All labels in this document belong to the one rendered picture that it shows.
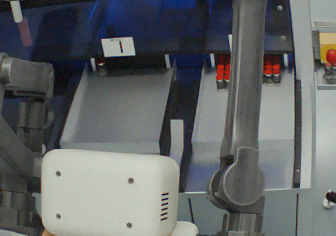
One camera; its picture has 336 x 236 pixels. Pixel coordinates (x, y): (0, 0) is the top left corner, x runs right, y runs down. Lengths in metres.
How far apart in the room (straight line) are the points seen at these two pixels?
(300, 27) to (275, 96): 0.22
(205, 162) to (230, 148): 0.63
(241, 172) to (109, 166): 0.22
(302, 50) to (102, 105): 0.57
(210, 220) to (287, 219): 0.26
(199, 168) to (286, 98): 0.33
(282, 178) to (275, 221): 0.68
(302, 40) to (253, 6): 0.68
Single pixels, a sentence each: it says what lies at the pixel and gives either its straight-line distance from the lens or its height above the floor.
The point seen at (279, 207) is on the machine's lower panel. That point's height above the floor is 0.38.
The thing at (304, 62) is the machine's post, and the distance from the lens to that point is 2.10.
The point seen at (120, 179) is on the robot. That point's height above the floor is 1.37.
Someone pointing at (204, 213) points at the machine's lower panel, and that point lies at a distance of 2.52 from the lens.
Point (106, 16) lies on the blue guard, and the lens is 2.08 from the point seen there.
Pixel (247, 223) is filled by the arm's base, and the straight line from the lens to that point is 1.30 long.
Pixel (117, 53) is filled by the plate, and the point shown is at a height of 1.00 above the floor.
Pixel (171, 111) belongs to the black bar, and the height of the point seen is 0.90.
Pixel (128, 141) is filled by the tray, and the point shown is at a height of 0.88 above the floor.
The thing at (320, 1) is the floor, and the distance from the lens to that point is 4.19.
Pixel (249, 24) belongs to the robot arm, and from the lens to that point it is 1.38.
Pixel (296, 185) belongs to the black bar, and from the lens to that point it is 1.84.
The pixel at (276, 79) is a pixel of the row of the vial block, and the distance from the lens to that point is 2.12.
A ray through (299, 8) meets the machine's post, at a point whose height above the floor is 1.14.
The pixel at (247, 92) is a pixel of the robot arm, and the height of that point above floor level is 1.37.
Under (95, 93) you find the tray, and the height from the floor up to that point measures 0.88.
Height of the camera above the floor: 2.21
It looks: 40 degrees down
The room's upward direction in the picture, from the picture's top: 10 degrees counter-clockwise
